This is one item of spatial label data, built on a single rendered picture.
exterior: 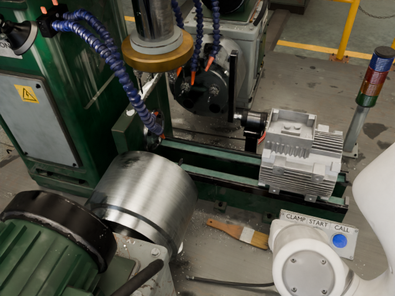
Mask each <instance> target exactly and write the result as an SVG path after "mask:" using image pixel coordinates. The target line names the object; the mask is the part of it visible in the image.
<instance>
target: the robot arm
mask: <svg viewBox="0 0 395 296"><path fill-rule="evenodd" d="M352 193H353V197H354V199H355V202H356V203H357V205H358V207H359V209H360V211H361V212H362V213H363V215H364V217H365V218H366V220H367V221H368V223H369V224H370V226H371V228H372V229H373V231H374V233H375V234H376V236H377V238H378V239H379V241H380V243H381V245H382V247H383V250H384V252H385V254H386V258H387V262H388V268H387V270H386V271H385V272H384V273H383V274H381V275H380V276H378V277H377V278H375V279H373V280H368V281H367V280H363V279H361V278H360V277H359V276H358V275H357V274H356V273H355V272H354V271H353V270H352V269H351V268H350V267H349V266H348V265H347V264H346V263H345V262H344V261H343V260H342V259H341V258H340V257H339V256H338V255H337V253H336V252H335V251H334V249H332V247H331V246H330V244H329V239H328V236H327V234H326V233H325V232H324V231H323V230H319V229H317V228H313V227H312V226H309V225H307V224H303V223H292V222H288V221H284V220H277V219H275V220H273V221H272V224H271V227H270V228H269V231H268V235H269V240H268V243H269V247H270V249H271V250H272V252H273V265H272V275H273V281H274V283H275V286H276V288H277V290H278V292H279V293H280V295H281V296H395V142H394V143H393V144H392V145H391V146H390V147H389V148H387V149H386V150H385V151H384V152H383V153H382V154H380V155H379V156H378V157H377V158H375V159H374V160H373V161H372V162H371V163H370V164H369V165H367V166H366V167H365V168H364V169H363V170H362V171H361V172H360V173H359V174H358V175H357V177H356V178H355V180H354V182H353V186H352Z"/></svg>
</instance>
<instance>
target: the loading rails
mask: <svg viewBox="0 0 395 296"><path fill-rule="evenodd" d="M164 136H165V139H163V140H162V142H161V144H160V149H161V154H162V155H163V157H164V158H167V159H168V160H170V161H172V162H174V163H175V164H177V165H178V163H179V160H180V159H181V158H182V159H183V163H182V165H181V166H180V167H181V168H182V169H183V170H184V171H185V172H187V174H188V175H189V176H190V177H191V179H192V180H193V181H194V182H195V185H196V187H197V190H198V193H199V199H201V200H206V201H211V202H214V203H215V205H214V207H213V211H217V212H220V213H225V211H226V208H227V206H231V207H236V208H240V209H244V210H248V211H252V212H255V213H260V214H263V217H262V223H266V224H270V225H271V224H272V221H273V220H275V218H276V217H277V218H279V214H280V210H281V209H282V210H287V211H292V212H295V213H300V214H305V215H308V216H313V217H318V218H322V219H325V220H330V221H335V222H338V223H342V221H343V219H344V217H345V215H346V213H347V211H348V209H349V197H345V198H344V199H342V196H343V194H344V192H345V189H346V187H347V185H348V183H349V176H350V175H349V171H344V170H340V172H339V173H338V176H337V180H336V184H335V186H334V189H333V192H332V194H331V196H330V198H329V200H323V199H321V198H320V196H317V199H316V202H315V203H313V202H310V201H305V200H304V196H303V195H302V194H297V193H292V192H289V191H284V190H280V192H279V194H274V193H269V187H270V185H268V184H266V185H265V186H260V185H258V181H259V171H260V164H261V160H262V154H258V153H252V152H247V151H243V150H238V149H232V148H228V147H222V146H217V145H213V144H207V143H202V142H196V141H193V140H187V139H181V138H177V137H172V136H166V135H164Z"/></svg>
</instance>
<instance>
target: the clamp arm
mask: <svg viewBox="0 0 395 296"><path fill-rule="evenodd" d="M238 54H239V51H237V50H232V51H231V53H230V55H229V57H228V59H227V62H229V96H228V99H227V102H226V104H227V105H228V117H227V122H229V123H233V122H234V120H236V117H235V116H237V114H238V113H237V114H235V113H236V89H237V67H238ZM234 118H235V119H234Z"/></svg>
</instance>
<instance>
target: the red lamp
mask: <svg viewBox="0 0 395 296"><path fill-rule="evenodd" d="M388 73H389V70H388V71H385V72H379V71H376V70H374V69H372V68H371V67H370V66H368V68H367V71H366V74H365V76H364V78H365V80H367V81H368V82H370V83H372V84H382V83H384V82H385V80H386V77H387V75H388Z"/></svg>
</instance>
